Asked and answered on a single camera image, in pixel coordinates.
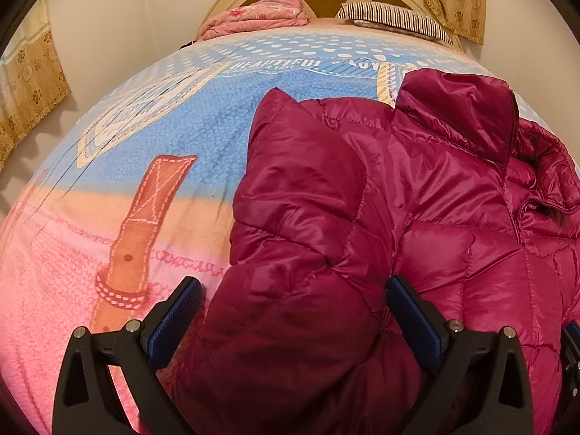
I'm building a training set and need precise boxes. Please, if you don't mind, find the beige floral left curtain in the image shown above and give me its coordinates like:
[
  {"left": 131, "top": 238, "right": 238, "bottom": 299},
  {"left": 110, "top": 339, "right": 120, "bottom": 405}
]
[{"left": 0, "top": 0, "right": 71, "bottom": 164}]

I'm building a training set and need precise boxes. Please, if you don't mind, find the pink folded blanket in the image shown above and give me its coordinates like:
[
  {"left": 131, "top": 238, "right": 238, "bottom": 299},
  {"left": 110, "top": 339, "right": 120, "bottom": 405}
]
[{"left": 196, "top": 0, "right": 310, "bottom": 41}]

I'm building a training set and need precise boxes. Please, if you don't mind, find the magenta puffer down jacket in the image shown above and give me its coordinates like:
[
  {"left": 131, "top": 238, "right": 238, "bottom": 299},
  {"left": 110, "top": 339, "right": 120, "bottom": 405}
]
[{"left": 170, "top": 69, "right": 579, "bottom": 434}]

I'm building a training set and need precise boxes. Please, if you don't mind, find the striped pillow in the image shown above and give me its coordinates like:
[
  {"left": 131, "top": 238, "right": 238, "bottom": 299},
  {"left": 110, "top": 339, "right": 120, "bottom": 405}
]
[{"left": 335, "top": 1, "right": 454, "bottom": 45}]

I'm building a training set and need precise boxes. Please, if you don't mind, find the blue pink patterned bedspread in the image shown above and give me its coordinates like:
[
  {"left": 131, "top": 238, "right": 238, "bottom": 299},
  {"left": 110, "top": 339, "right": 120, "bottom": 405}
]
[{"left": 0, "top": 21, "right": 567, "bottom": 435}]

